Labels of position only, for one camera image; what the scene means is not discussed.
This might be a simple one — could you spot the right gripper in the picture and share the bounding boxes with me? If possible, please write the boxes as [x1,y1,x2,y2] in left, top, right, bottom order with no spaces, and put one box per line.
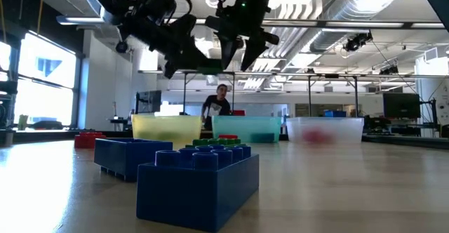
[204,1,281,73]

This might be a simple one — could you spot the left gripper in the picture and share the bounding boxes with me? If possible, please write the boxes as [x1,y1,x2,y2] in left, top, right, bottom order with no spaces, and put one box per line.
[120,0,225,80]

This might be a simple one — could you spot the green toy building block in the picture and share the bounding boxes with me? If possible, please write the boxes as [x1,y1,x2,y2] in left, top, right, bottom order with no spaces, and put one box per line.
[138,131,197,142]
[185,138,242,149]

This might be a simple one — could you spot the blue toy building block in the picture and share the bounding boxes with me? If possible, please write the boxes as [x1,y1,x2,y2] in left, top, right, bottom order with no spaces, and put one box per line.
[135,145,260,233]
[93,138,174,183]

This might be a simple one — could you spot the long red toy block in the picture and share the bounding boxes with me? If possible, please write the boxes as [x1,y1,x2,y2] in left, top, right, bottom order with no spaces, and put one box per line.
[302,127,333,145]

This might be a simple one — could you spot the white ceiling pipes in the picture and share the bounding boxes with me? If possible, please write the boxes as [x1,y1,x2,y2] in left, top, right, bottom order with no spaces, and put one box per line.
[241,1,319,90]

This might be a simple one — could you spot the black computer monitor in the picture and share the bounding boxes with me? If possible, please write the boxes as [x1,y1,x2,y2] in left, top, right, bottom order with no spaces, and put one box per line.
[382,92,422,120]
[135,90,163,114]

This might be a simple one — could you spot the person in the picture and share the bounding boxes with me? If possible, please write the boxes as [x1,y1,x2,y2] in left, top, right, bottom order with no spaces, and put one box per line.
[201,84,232,131]

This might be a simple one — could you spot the yellow plastic bin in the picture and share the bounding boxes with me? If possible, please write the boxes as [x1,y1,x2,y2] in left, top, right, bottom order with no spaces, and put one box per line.
[130,114,203,145]

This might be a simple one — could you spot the black ceiling spotlight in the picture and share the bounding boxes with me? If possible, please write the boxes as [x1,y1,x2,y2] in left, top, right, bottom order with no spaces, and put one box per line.
[114,39,129,54]

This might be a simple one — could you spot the teal plastic bin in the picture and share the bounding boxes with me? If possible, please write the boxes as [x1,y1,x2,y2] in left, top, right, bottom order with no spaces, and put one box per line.
[211,115,283,144]

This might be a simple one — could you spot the long ceiling light bar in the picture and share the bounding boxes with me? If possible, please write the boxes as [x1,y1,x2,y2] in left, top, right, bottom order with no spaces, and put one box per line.
[55,15,449,30]

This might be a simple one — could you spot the blue box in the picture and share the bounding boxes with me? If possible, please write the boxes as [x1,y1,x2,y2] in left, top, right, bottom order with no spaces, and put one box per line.
[323,109,347,118]

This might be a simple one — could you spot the black ceiling-mounted device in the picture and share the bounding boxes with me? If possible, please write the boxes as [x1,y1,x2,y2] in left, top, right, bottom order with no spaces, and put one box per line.
[342,31,374,53]

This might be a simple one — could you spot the clear plastic bin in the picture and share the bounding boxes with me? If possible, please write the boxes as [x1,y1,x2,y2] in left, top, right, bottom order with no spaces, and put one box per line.
[286,116,365,145]

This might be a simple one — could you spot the large bright window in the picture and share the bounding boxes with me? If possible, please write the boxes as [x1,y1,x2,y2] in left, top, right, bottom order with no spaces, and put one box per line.
[0,32,78,128]

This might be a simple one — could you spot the black equipment stand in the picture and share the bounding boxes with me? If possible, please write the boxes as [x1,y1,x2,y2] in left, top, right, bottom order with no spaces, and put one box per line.
[0,80,17,148]

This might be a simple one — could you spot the black metal workstation frame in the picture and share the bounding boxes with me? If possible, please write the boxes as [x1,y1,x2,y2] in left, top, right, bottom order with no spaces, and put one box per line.
[138,69,236,117]
[307,73,359,118]

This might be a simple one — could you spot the silver ceiling air duct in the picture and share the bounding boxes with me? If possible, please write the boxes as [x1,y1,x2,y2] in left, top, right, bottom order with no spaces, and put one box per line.
[286,0,410,62]

